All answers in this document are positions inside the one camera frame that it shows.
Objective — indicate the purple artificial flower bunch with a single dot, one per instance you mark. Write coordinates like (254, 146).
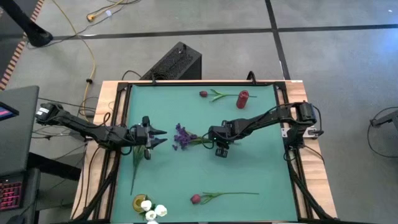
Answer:
(137, 155)
(183, 137)

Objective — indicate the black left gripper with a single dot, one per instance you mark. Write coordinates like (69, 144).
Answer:
(143, 137)

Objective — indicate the grey desk surface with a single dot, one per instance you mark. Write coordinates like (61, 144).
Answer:
(18, 140)

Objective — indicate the black stand pole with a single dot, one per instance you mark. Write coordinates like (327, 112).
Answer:
(37, 35)

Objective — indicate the red artificial tulip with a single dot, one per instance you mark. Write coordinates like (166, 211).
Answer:
(196, 199)
(203, 93)

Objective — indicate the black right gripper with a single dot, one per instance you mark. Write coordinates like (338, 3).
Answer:
(221, 135)

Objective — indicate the white artificial tulip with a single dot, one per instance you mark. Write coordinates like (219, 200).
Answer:
(160, 210)
(150, 215)
(152, 222)
(146, 205)

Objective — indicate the black computer tower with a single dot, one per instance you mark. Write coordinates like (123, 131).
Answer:
(177, 62)

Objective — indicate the black mat orange-striped edge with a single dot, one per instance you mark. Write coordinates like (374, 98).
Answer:
(7, 59)

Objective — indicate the black table clamp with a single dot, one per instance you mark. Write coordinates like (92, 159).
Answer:
(253, 76)

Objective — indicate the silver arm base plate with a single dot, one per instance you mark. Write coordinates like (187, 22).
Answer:
(311, 132)

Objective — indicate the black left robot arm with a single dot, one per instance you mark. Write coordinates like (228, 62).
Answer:
(77, 124)

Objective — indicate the backlit keyboard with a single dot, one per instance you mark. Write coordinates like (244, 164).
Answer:
(11, 196)

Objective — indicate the black aluminium rig frame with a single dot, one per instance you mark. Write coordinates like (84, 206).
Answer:
(124, 93)

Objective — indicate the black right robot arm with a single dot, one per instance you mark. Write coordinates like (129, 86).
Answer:
(264, 119)

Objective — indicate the small monitor lit screen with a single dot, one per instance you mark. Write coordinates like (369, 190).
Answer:
(6, 112)

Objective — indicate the red ribbed vase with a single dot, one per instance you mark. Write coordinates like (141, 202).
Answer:
(242, 100)

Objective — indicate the teal table mat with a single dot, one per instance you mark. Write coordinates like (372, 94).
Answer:
(186, 174)

